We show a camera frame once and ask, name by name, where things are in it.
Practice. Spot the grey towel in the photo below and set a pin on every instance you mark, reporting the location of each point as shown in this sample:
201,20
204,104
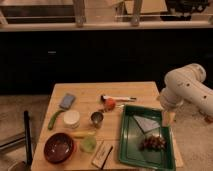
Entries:
146,124

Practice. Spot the blue sponge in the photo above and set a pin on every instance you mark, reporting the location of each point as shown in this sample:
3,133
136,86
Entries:
67,101

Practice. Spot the green plastic tray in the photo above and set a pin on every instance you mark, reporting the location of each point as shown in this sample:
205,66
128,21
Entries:
131,135

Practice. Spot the dark red bowl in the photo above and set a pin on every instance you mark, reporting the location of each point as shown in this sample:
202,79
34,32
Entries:
58,148

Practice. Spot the green chili pepper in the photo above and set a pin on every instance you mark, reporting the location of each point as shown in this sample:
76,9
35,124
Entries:
53,119

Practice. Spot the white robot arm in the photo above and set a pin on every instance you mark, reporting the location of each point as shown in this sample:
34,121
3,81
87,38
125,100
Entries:
186,83

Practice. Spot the dark grape bunch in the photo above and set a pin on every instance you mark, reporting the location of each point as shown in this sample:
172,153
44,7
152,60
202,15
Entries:
153,143

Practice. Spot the yellow banana toy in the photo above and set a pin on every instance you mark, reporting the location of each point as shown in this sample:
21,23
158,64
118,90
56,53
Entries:
81,134

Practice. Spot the green plastic cup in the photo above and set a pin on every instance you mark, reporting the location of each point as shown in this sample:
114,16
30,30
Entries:
88,144

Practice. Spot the black floor bar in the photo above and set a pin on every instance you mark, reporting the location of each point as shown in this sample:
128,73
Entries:
27,138

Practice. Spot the orange round fruit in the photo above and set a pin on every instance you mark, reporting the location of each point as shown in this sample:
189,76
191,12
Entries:
109,104

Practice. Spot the small metal cup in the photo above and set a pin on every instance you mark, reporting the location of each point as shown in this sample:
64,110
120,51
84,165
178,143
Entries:
97,119

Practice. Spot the white black box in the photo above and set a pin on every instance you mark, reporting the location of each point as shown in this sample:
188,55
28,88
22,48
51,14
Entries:
102,154

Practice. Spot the white lidded container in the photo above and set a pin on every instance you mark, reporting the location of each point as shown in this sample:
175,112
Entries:
71,118

